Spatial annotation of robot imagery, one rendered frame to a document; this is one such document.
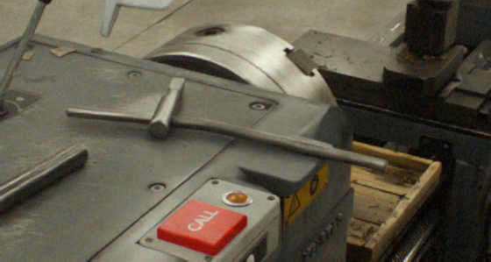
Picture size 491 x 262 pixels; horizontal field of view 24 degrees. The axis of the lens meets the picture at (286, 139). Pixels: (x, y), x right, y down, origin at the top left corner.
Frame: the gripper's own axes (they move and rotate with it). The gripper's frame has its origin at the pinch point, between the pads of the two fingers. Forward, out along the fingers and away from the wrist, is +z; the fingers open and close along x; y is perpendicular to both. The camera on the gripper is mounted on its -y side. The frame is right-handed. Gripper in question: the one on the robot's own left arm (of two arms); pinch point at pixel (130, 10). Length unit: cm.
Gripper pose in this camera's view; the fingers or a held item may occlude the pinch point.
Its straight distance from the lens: 107.5
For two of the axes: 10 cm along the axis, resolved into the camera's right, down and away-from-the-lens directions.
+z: -2.9, 8.3, 4.7
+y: 9.1, 3.9, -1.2
